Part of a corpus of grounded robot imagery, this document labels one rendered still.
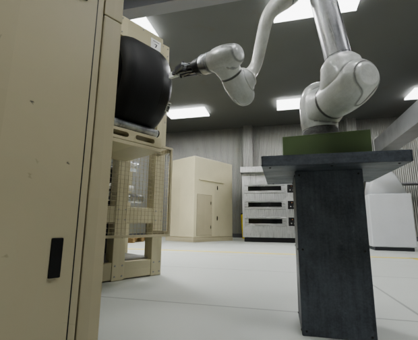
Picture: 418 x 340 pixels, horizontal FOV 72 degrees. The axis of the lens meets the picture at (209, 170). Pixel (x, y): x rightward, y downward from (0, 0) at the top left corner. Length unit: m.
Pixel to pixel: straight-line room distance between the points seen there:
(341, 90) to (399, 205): 4.74
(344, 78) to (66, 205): 0.98
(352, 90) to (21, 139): 1.02
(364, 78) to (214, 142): 9.02
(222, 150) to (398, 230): 5.99
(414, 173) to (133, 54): 9.38
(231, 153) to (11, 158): 9.32
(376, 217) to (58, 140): 5.42
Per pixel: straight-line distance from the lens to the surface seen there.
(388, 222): 5.77
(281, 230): 7.13
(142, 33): 2.33
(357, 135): 1.26
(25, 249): 0.64
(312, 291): 1.22
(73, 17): 0.79
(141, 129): 1.60
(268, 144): 9.75
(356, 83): 1.17
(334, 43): 1.31
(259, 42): 1.46
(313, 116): 1.33
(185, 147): 10.28
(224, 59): 1.25
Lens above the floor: 0.39
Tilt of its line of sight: 11 degrees up
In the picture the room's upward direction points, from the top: 1 degrees clockwise
